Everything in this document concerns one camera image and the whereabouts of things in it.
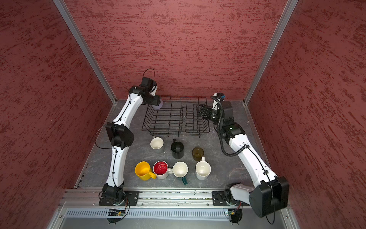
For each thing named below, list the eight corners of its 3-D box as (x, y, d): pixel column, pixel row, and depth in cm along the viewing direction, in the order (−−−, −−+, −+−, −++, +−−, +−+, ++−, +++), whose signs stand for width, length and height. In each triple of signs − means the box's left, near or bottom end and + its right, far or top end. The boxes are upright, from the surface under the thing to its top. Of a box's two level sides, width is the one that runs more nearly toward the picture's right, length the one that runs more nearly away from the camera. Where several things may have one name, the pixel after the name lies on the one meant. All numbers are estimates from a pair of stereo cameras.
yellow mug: (137, 180, 82) (133, 175, 74) (140, 166, 87) (136, 160, 79) (156, 180, 82) (152, 175, 74) (157, 166, 87) (155, 161, 80)
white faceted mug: (195, 181, 82) (196, 176, 73) (195, 163, 89) (196, 156, 80) (209, 181, 82) (211, 176, 73) (207, 163, 89) (209, 156, 80)
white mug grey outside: (151, 154, 92) (148, 148, 84) (153, 143, 97) (150, 136, 89) (164, 154, 92) (162, 148, 84) (165, 143, 97) (164, 136, 89)
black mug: (171, 159, 90) (170, 153, 83) (172, 143, 97) (171, 137, 90) (184, 159, 91) (183, 153, 83) (184, 144, 97) (184, 137, 90)
